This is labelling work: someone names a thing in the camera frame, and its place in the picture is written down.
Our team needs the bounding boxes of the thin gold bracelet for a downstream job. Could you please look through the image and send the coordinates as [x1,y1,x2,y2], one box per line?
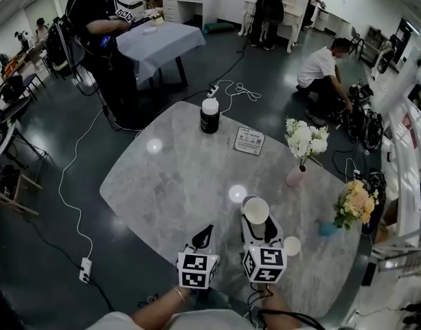
[170,284,186,303]

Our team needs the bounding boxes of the person's left forearm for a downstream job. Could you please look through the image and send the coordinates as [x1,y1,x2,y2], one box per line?
[130,285,194,327]

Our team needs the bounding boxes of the yellow flower bouquet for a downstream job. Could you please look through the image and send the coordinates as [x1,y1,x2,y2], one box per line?
[332,179,380,231]

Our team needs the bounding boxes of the white floor fan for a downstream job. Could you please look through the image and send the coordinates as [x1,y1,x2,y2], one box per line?
[370,45,397,83]

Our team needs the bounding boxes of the black bottle with white lid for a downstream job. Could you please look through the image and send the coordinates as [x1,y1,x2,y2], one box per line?
[200,97,220,135]

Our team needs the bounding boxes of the pile of black equipment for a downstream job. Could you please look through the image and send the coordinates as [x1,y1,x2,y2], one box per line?
[330,82,385,151]

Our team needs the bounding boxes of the dark blue chair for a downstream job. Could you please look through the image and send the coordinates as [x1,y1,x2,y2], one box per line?
[0,96,32,171]

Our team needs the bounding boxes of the coiled white cable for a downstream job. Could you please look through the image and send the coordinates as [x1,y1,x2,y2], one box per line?
[218,79,262,113]

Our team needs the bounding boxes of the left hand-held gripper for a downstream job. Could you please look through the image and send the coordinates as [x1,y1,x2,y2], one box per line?
[176,223,220,290]

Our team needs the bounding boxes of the black cable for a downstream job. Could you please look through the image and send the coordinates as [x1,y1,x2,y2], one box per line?
[177,39,249,102]

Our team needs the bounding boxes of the person's right forearm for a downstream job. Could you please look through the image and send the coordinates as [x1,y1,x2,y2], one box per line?
[260,285,295,314]

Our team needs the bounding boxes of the table with grey-blue cloth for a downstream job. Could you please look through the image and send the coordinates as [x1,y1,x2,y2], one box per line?
[114,20,207,91]

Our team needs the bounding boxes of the long white cable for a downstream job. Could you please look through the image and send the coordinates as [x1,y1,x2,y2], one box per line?
[58,108,104,261]

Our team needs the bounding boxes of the pink vase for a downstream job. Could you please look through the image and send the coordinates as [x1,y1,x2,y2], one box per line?
[286,164,307,187]

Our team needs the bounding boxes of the green rolled mat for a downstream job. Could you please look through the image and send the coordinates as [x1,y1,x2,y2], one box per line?
[203,21,236,35]

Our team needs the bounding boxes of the teal vase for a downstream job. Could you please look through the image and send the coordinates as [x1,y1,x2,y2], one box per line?
[317,221,339,237]

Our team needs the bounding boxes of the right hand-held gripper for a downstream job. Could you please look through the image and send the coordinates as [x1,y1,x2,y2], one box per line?
[240,214,288,284]

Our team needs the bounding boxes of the person's white shirt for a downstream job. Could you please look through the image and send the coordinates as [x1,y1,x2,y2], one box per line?
[84,308,330,330]

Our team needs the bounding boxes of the printed paper card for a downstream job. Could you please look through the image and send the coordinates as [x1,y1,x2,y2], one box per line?
[232,126,266,157]

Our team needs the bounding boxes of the white dressing table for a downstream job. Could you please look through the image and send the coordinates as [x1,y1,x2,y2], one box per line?
[237,0,303,54]

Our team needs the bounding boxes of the small potted flowers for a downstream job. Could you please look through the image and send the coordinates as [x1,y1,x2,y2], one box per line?
[144,6,165,26]

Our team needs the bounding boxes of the white counter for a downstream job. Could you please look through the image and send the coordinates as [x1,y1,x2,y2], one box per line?
[381,70,421,254]

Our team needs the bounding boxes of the white flower bouquet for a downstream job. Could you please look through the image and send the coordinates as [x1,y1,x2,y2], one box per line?
[284,116,330,168]

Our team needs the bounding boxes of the white paper cup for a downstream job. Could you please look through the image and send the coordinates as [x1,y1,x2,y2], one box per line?
[282,236,302,257]
[242,195,270,226]

